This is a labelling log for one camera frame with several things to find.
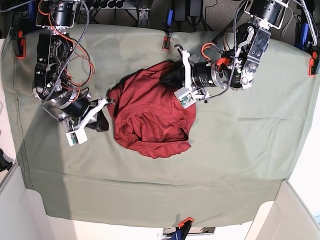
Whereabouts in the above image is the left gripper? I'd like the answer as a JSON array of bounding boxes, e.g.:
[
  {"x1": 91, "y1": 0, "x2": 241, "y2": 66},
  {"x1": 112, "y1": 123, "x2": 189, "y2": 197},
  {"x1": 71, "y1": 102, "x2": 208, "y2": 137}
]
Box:
[{"x1": 159, "y1": 57, "x2": 220, "y2": 90}]

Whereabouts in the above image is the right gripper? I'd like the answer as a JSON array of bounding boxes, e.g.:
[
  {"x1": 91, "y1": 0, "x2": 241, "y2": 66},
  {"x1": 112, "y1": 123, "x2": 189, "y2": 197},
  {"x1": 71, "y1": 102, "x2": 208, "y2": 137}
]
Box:
[{"x1": 58, "y1": 97, "x2": 109, "y2": 132}]

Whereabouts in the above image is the red long-sleeve T-shirt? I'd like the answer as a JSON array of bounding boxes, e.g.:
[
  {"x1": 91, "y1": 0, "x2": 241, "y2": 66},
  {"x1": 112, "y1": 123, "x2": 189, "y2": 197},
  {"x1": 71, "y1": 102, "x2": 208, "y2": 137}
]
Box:
[{"x1": 107, "y1": 60, "x2": 196, "y2": 159}]

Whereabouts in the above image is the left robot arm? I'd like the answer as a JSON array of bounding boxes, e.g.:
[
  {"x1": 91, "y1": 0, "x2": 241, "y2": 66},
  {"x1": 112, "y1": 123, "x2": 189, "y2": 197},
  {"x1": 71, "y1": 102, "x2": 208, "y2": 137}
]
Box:
[{"x1": 160, "y1": 0, "x2": 289, "y2": 91}]

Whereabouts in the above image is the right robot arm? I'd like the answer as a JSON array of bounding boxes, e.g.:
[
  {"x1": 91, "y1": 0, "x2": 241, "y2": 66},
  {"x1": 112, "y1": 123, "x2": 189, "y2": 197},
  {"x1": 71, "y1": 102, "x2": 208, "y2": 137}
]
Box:
[{"x1": 32, "y1": 0, "x2": 109, "y2": 132}]

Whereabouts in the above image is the blue black centre clamp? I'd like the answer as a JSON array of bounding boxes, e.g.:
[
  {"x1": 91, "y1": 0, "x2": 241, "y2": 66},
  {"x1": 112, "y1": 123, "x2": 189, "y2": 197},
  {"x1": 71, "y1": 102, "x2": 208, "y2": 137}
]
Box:
[{"x1": 162, "y1": 9, "x2": 174, "y2": 51}]

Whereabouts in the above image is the black power adapter left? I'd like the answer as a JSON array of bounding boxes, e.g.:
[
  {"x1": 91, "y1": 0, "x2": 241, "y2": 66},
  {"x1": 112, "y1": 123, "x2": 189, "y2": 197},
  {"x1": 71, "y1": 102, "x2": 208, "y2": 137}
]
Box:
[{"x1": 172, "y1": 0, "x2": 187, "y2": 22}]

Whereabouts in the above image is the black power adapter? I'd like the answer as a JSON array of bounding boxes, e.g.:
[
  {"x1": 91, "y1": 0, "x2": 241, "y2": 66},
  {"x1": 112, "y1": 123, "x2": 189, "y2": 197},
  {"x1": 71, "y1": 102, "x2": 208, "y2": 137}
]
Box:
[
  {"x1": 172, "y1": 0, "x2": 187, "y2": 22},
  {"x1": 188, "y1": 0, "x2": 203, "y2": 18}
]

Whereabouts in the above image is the black power adapter right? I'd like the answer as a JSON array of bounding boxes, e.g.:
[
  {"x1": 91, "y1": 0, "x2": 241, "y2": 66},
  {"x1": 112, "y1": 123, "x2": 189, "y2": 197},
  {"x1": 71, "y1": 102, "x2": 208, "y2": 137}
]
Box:
[{"x1": 188, "y1": 0, "x2": 203, "y2": 18}]

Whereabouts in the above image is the green table cloth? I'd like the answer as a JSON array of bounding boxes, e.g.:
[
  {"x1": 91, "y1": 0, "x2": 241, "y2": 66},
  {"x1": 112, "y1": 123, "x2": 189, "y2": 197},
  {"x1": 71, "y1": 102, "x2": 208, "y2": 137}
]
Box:
[{"x1": 0, "y1": 32, "x2": 320, "y2": 228}]

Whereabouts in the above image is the orange black clamp left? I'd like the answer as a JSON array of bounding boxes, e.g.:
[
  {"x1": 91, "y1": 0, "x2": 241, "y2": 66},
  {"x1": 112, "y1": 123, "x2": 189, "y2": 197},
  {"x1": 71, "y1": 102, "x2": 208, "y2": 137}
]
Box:
[{"x1": 11, "y1": 29, "x2": 26, "y2": 59}]

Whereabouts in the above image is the orange black clamp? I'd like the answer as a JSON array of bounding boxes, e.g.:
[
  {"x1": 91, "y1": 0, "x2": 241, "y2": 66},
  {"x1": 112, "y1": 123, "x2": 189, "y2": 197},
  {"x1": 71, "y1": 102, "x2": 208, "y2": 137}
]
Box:
[
  {"x1": 11, "y1": 29, "x2": 26, "y2": 59},
  {"x1": 308, "y1": 51, "x2": 320, "y2": 77}
]

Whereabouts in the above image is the blue clamp bottom edge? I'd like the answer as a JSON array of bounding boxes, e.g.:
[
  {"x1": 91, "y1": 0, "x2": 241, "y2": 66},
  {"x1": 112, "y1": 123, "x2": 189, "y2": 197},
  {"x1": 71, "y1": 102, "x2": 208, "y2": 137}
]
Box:
[{"x1": 168, "y1": 217, "x2": 194, "y2": 240}]

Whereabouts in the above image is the blue clamp top right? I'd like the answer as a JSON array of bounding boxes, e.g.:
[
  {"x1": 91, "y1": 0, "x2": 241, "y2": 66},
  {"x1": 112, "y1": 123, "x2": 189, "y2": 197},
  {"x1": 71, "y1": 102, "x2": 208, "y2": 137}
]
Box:
[{"x1": 294, "y1": 23, "x2": 309, "y2": 51}]

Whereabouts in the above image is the blue clamp top left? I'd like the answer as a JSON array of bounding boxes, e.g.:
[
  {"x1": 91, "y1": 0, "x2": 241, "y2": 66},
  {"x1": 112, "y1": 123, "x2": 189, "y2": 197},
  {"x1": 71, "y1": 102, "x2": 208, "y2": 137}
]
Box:
[{"x1": 27, "y1": 1, "x2": 36, "y2": 24}]

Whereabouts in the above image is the orange black clamp right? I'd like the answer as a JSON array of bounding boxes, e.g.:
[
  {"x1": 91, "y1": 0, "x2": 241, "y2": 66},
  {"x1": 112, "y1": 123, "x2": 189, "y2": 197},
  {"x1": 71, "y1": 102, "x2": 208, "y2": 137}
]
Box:
[{"x1": 308, "y1": 51, "x2": 320, "y2": 77}]

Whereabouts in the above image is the white bin right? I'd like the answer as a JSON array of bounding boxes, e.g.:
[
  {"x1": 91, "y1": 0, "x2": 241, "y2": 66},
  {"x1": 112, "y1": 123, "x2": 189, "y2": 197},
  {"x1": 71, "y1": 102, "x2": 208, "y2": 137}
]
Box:
[{"x1": 245, "y1": 180, "x2": 320, "y2": 240}]

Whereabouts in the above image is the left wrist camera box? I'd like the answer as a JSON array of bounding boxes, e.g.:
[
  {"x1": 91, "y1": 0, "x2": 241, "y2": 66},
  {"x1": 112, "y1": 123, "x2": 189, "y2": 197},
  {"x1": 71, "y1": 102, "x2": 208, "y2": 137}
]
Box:
[{"x1": 174, "y1": 87, "x2": 196, "y2": 109}]

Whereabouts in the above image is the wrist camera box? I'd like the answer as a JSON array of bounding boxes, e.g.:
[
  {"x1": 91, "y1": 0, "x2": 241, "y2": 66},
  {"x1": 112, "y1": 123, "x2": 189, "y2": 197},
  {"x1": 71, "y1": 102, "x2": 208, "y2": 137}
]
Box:
[
  {"x1": 174, "y1": 87, "x2": 196, "y2": 109},
  {"x1": 66, "y1": 128, "x2": 88, "y2": 147}
]

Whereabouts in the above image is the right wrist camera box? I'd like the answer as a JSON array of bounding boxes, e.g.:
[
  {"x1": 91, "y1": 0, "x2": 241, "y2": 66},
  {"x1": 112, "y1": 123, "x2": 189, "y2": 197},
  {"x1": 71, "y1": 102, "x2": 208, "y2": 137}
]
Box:
[{"x1": 66, "y1": 128, "x2": 88, "y2": 147}]

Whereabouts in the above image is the grey metal bracket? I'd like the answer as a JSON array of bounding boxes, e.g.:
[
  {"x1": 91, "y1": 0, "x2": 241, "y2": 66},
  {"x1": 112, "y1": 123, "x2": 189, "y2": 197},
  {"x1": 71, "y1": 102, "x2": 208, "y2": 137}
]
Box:
[{"x1": 137, "y1": 8, "x2": 151, "y2": 28}]

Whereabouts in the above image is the grey coiled cable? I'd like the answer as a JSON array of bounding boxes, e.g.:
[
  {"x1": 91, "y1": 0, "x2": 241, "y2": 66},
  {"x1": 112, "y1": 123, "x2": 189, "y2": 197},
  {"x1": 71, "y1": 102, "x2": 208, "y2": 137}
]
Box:
[{"x1": 281, "y1": 13, "x2": 301, "y2": 37}]

